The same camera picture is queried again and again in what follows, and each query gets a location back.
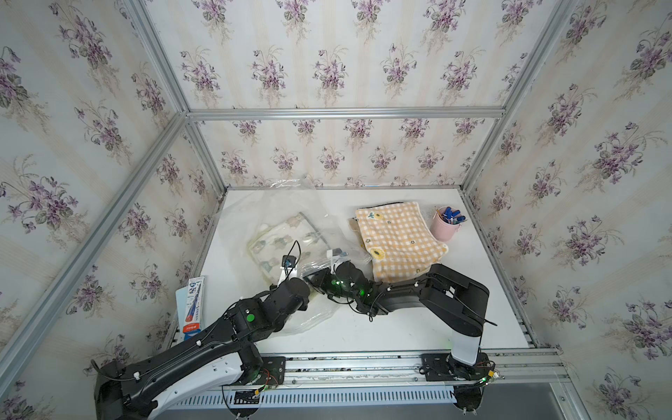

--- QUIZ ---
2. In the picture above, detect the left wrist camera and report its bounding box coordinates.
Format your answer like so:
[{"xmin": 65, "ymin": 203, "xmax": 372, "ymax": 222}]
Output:
[{"xmin": 278, "ymin": 255, "xmax": 299, "ymax": 285}]

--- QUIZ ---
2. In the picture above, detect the pink cup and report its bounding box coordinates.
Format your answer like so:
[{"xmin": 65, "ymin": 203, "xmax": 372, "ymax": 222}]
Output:
[{"xmin": 430, "ymin": 213, "xmax": 460, "ymax": 243}]

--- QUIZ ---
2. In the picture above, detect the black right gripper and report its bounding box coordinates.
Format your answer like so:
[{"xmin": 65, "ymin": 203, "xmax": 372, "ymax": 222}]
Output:
[{"xmin": 303, "ymin": 268, "xmax": 362, "ymax": 306}]

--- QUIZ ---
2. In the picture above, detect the clear plastic vacuum bag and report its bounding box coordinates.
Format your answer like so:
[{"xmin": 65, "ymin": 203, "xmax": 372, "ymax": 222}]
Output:
[{"xmin": 225, "ymin": 177, "xmax": 374, "ymax": 337}]

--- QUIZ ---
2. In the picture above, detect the white label card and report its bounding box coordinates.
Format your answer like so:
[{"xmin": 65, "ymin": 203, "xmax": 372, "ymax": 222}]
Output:
[{"xmin": 175, "ymin": 276, "xmax": 206, "ymax": 341}]

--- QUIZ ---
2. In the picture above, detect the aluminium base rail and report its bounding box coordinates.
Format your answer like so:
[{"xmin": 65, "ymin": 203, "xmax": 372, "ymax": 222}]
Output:
[{"xmin": 141, "ymin": 345, "xmax": 571, "ymax": 392}]

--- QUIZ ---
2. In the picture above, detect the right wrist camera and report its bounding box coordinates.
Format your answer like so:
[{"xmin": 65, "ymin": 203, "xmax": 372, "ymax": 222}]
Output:
[{"xmin": 327, "ymin": 248, "xmax": 350, "ymax": 266}]

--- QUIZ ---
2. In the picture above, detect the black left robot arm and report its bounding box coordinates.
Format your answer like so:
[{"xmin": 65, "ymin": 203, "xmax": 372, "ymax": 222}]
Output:
[{"xmin": 94, "ymin": 278, "xmax": 311, "ymax": 419}]

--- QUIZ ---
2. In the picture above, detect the orange checked sunflower blanket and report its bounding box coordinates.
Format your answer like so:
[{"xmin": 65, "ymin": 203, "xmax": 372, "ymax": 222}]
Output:
[{"xmin": 355, "ymin": 201, "xmax": 448, "ymax": 283}]

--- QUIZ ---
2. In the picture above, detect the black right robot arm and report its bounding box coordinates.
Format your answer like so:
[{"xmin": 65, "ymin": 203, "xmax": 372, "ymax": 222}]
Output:
[{"xmin": 303, "ymin": 262, "xmax": 490, "ymax": 366}]

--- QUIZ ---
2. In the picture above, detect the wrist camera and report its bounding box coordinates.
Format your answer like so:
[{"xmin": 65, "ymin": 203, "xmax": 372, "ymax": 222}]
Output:
[
  {"xmin": 327, "ymin": 248, "xmax": 350, "ymax": 266},
  {"xmin": 278, "ymin": 255, "xmax": 299, "ymax": 285}
]

